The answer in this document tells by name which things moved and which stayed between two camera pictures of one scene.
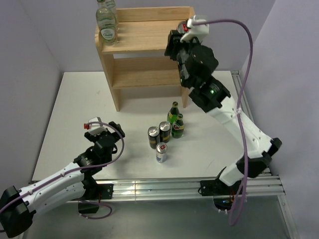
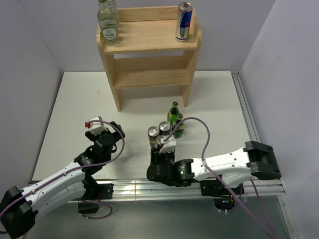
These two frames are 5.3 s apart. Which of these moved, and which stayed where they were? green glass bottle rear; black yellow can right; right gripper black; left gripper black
Moved: right gripper black
Stayed: left gripper black; black yellow can right; green glass bottle rear
